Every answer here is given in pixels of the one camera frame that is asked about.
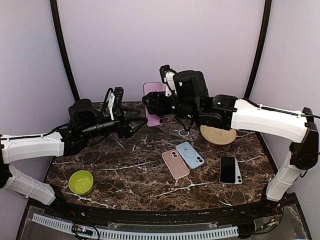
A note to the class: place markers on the black screen phone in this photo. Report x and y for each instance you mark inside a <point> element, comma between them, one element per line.
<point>227,173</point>

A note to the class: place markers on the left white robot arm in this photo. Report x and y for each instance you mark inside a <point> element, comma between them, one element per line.
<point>86,123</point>

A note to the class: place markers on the white cable duct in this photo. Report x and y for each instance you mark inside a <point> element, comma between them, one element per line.
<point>119,231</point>

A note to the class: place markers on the yellow plate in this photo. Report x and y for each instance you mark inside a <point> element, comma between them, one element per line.
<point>218,136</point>

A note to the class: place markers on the left black frame post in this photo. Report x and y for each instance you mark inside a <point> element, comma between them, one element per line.
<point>62,49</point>

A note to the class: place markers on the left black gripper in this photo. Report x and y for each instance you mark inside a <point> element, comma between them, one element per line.
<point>123,128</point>

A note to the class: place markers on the light blue phone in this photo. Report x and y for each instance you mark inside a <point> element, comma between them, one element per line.
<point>238,176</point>

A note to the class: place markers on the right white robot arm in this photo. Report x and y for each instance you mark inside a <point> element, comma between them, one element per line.
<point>187,97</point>

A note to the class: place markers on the black front rail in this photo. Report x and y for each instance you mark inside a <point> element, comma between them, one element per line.
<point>91,212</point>

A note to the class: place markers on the black frame post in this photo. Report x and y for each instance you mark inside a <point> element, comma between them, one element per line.
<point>62,49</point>
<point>259,48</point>

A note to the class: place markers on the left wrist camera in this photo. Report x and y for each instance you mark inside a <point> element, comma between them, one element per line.
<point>113,100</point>

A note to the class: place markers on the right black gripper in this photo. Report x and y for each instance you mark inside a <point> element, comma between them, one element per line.
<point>156,99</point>

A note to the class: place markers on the clear phone case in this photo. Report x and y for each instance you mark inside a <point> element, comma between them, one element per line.
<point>178,131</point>

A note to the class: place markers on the green bowl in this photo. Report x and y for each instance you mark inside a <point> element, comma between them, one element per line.
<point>81,182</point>

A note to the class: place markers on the blue phone case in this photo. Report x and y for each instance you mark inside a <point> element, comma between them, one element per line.
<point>190,156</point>

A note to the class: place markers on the right black frame post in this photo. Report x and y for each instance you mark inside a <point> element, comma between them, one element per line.
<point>259,48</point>

